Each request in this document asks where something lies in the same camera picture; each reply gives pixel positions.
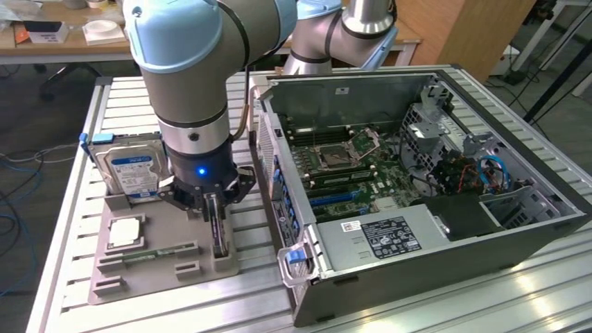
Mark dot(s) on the hard disk blue carrier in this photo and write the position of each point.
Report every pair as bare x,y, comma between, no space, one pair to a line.
129,170

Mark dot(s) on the CPU socket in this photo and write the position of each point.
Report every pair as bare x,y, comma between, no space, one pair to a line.
334,157

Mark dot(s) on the open black PC case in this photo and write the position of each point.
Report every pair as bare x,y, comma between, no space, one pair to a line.
416,295

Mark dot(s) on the black chair base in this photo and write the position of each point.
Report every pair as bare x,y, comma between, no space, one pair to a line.
69,78

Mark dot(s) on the grey power supply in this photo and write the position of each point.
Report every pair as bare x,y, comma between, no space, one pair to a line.
393,236

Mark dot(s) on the grey parts rack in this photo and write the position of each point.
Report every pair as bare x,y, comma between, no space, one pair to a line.
161,249

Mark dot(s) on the black slanted pole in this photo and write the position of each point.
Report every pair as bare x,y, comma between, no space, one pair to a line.
554,66

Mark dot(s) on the silver disk bay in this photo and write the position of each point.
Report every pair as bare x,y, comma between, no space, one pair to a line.
522,208

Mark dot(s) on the wooden cabinet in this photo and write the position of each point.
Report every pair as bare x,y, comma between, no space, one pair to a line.
485,34

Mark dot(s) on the metal socket cover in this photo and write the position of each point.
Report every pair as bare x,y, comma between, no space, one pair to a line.
365,142

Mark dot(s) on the silver CPU chip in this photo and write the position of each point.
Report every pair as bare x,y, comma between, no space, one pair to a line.
124,232

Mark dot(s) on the green motherboard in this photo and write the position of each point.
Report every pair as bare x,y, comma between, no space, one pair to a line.
384,173

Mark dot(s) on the blue case release latch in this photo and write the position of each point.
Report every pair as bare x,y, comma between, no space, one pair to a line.
296,257

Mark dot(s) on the thin socket locking lever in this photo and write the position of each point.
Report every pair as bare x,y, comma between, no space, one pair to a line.
314,138

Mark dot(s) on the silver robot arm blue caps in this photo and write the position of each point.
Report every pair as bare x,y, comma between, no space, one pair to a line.
184,69

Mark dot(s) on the green RAM stick bare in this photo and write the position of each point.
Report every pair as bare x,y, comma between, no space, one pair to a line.
148,255

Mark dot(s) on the black plastic bay box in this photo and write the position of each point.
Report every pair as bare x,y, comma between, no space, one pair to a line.
462,218

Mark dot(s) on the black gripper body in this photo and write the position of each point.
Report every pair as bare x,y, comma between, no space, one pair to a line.
202,163

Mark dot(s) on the silver finned chipset heatsink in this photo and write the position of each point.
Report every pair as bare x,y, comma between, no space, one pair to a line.
384,204

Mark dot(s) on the white box black top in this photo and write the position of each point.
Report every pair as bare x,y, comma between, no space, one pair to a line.
45,33

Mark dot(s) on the white tape holder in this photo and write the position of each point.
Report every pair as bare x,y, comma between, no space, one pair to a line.
104,33

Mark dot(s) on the green graphics card metal bracket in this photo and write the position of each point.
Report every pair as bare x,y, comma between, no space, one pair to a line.
218,236

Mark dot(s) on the long blue expansion slot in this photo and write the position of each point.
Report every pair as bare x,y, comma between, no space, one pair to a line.
334,199

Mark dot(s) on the wooden desk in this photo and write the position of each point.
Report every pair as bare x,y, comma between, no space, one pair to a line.
69,50

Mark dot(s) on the labelled green RAM stick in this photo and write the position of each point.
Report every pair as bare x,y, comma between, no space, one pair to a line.
344,179

